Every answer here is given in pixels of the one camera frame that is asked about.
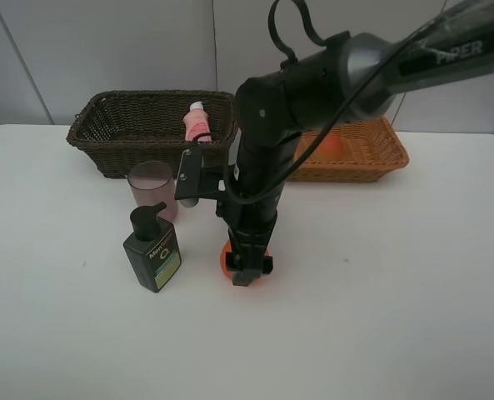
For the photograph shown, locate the pink bottle white cap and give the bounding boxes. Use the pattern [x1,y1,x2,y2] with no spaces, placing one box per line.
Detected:
[183,101,211,142]

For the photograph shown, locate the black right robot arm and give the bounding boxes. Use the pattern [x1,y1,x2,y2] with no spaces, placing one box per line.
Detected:
[217,1,494,287]

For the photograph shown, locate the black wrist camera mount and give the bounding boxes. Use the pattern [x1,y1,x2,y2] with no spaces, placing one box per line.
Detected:
[175,145,227,208]

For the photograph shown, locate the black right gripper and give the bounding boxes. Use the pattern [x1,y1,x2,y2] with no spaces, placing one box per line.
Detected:
[217,141,282,287]

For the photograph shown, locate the translucent pink plastic cup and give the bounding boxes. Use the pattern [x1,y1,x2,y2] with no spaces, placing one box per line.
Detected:
[127,161,178,223]

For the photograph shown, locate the red yellow peach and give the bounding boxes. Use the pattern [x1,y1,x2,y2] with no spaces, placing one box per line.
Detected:
[316,132,344,160]

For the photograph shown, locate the orange tangerine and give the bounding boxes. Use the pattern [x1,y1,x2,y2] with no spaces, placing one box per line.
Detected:
[220,241,273,281]

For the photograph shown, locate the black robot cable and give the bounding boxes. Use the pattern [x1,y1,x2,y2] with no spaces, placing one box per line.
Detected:
[221,0,422,205]

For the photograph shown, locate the dark green pump bottle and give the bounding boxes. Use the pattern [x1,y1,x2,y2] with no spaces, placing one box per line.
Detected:
[123,202,182,293]

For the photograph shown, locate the orange wicker basket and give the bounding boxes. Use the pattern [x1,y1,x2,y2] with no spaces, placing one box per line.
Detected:
[288,117,409,183]

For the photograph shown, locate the dark brown wicker basket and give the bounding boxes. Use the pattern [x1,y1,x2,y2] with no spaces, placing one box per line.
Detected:
[67,90,237,179]

